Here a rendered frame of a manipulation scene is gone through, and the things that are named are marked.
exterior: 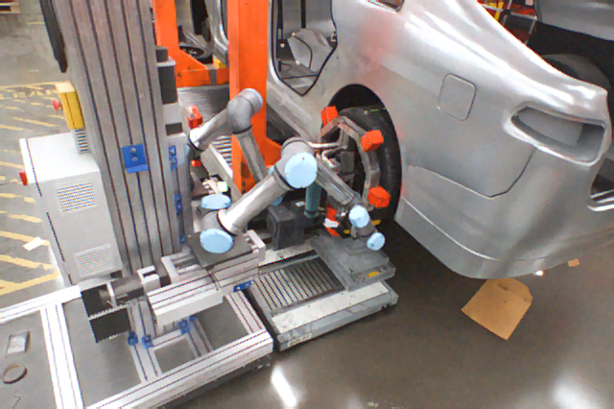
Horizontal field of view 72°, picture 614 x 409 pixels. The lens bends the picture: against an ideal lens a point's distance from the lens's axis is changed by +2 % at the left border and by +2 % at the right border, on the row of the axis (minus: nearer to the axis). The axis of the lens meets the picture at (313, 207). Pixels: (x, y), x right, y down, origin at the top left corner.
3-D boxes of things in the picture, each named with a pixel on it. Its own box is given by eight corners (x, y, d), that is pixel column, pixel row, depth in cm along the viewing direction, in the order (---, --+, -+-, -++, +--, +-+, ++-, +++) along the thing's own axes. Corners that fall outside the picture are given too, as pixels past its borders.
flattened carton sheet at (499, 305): (536, 295, 290) (538, 291, 288) (505, 341, 254) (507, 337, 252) (494, 272, 305) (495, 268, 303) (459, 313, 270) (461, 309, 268)
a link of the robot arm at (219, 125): (167, 149, 211) (241, 91, 183) (182, 136, 223) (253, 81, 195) (183, 167, 214) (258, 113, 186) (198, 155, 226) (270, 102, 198)
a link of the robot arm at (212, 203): (231, 215, 182) (230, 189, 174) (232, 234, 171) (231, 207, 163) (202, 216, 179) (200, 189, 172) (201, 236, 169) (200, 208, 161)
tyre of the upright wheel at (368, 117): (351, 192, 290) (417, 231, 238) (322, 199, 280) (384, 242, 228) (355, 94, 262) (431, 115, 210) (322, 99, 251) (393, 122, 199)
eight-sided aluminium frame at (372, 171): (368, 232, 236) (387, 145, 204) (359, 235, 233) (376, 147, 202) (320, 184, 273) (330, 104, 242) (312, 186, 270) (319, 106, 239)
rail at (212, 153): (258, 223, 300) (258, 198, 287) (246, 226, 296) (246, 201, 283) (171, 99, 470) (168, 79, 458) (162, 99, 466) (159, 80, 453)
